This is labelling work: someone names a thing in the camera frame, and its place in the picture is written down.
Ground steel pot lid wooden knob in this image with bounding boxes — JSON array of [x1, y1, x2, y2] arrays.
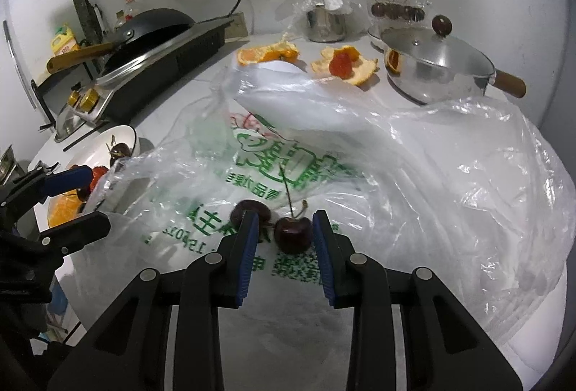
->
[[380, 14, 496, 72]]

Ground red strawberry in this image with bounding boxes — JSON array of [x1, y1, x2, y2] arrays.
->
[[328, 51, 354, 80], [87, 166, 111, 189]]

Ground black metal rack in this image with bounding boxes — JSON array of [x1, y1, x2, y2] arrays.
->
[[29, 71, 97, 131]]

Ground white plate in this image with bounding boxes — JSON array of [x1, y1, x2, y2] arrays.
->
[[63, 125, 141, 176]]

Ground stainless steel cup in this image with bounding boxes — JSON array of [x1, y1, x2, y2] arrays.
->
[[306, 4, 348, 43]]

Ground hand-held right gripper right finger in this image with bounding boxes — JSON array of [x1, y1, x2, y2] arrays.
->
[[312, 210, 525, 391]]

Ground peeled orange segment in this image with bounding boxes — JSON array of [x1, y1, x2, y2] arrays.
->
[[47, 190, 91, 229]]

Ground black chopstick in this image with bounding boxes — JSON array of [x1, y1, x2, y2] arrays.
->
[[62, 123, 109, 152]]

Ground cherries in clear container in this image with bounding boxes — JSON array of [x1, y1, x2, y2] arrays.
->
[[366, 0, 433, 23]]

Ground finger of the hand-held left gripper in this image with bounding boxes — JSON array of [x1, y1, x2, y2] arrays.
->
[[38, 211, 112, 260], [0, 163, 94, 218]]

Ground black steel stove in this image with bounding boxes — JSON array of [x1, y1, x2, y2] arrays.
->
[[67, 19, 226, 124]]

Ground black wok wooden handle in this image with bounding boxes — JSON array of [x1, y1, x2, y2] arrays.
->
[[46, 8, 196, 74]]

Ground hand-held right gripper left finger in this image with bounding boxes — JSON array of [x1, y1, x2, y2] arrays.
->
[[47, 210, 261, 391]]

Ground dark red cherry long stem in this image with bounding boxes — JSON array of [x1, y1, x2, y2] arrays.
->
[[274, 163, 313, 254]]

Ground clear printed plastic bag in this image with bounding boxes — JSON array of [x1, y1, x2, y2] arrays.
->
[[74, 58, 576, 344]]

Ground steel pot wooden handle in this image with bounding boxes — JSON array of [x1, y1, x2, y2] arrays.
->
[[380, 26, 527, 106]]

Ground orange peel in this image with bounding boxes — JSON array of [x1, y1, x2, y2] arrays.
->
[[310, 44, 380, 86], [236, 39, 300, 67]]

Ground yellow oil bottle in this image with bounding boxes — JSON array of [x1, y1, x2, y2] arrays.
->
[[49, 23, 79, 59]]

